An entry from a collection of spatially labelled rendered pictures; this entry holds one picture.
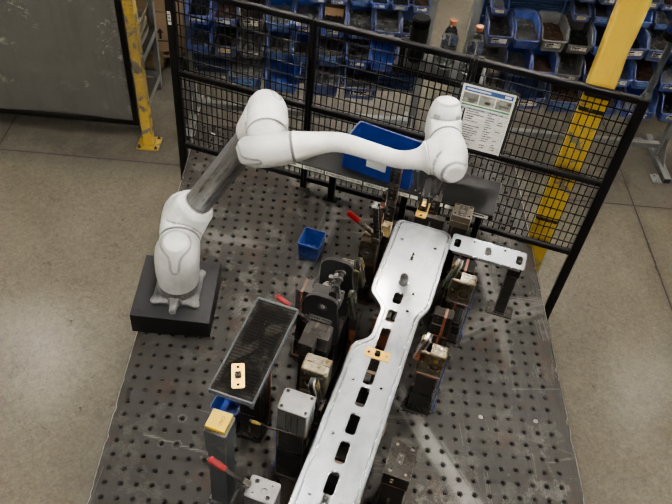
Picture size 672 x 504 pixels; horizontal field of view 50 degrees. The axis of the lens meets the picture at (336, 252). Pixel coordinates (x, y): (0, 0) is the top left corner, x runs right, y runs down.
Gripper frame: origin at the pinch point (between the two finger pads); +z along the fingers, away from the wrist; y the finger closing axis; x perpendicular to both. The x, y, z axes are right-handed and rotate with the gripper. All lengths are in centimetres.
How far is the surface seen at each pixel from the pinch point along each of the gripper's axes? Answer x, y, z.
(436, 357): -43, 19, 25
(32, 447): -76, -135, 129
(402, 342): -38.9, 6.5, 29.0
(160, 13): 212, -220, 87
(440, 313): -20.9, 15.9, 30.0
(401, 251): 2.2, -4.5, 29.1
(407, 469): -84, 19, 26
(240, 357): -74, -37, 13
